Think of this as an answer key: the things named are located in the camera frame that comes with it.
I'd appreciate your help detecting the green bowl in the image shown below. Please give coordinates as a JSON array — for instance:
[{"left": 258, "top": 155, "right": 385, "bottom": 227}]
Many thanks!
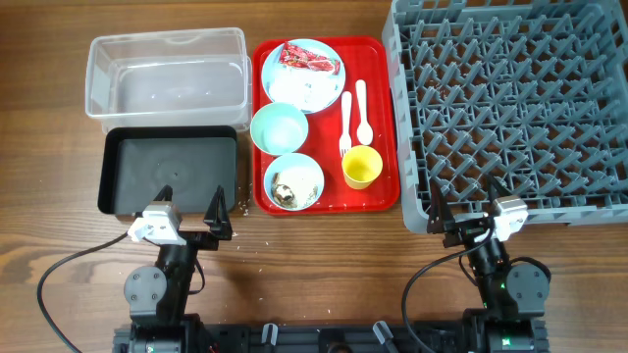
[{"left": 250, "top": 102, "right": 309, "bottom": 156}]

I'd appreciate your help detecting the grey dishwasher rack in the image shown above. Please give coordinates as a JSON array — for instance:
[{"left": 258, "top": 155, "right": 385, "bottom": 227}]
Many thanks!
[{"left": 382, "top": 0, "right": 627, "bottom": 233}]

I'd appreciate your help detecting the red snack wrapper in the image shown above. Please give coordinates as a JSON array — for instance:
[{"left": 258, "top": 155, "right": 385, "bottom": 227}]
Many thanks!
[{"left": 279, "top": 42, "right": 340, "bottom": 75}]

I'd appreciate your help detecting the white plastic spoon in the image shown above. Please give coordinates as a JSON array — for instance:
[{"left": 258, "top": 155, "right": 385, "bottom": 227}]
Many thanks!
[{"left": 355, "top": 79, "right": 374, "bottom": 145}]

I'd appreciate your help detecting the black food waste tray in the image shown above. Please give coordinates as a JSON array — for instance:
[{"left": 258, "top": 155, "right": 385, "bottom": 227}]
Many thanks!
[{"left": 97, "top": 126, "right": 237, "bottom": 216}]

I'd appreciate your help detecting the white napkin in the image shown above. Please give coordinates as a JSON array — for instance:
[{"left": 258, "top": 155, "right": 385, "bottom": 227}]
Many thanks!
[{"left": 267, "top": 69, "right": 340, "bottom": 113}]

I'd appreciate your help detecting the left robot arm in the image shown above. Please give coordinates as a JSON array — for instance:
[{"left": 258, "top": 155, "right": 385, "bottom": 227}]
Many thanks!
[{"left": 113, "top": 185, "right": 233, "bottom": 353}]

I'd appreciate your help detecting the yellow cup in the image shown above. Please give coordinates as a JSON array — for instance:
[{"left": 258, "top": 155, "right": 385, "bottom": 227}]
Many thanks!
[{"left": 341, "top": 145, "right": 384, "bottom": 190}]

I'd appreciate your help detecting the light blue bowl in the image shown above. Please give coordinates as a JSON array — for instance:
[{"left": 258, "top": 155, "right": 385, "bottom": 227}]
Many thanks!
[{"left": 262, "top": 153, "right": 325, "bottom": 212}]

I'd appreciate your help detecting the clear plastic waste bin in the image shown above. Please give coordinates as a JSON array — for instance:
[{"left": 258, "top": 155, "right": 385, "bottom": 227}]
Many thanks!
[{"left": 84, "top": 27, "right": 252, "bottom": 131}]

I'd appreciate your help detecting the light blue plate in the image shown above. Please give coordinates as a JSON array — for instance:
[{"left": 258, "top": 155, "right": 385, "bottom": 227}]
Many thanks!
[{"left": 261, "top": 38, "right": 346, "bottom": 114}]

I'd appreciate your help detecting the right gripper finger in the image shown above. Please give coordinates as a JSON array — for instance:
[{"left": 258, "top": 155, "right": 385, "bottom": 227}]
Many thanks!
[
  {"left": 486, "top": 174, "right": 510, "bottom": 203},
  {"left": 427, "top": 179, "right": 455, "bottom": 233}
]

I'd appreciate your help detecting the red serving tray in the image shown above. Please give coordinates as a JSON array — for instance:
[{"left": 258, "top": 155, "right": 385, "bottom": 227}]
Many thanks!
[{"left": 250, "top": 36, "right": 399, "bottom": 216}]

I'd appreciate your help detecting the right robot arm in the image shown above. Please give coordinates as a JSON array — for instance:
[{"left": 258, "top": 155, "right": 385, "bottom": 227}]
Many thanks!
[{"left": 416, "top": 175, "right": 551, "bottom": 353}]

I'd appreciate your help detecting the food scraps and rice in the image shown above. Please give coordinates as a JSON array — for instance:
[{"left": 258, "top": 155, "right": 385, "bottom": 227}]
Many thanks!
[{"left": 271, "top": 168, "right": 318, "bottom": 210}]

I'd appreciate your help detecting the white plastic fork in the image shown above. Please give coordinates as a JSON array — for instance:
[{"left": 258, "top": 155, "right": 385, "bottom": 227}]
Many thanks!
[{"left": 339, "top": 91, "right": 352, "bottom": 157}]

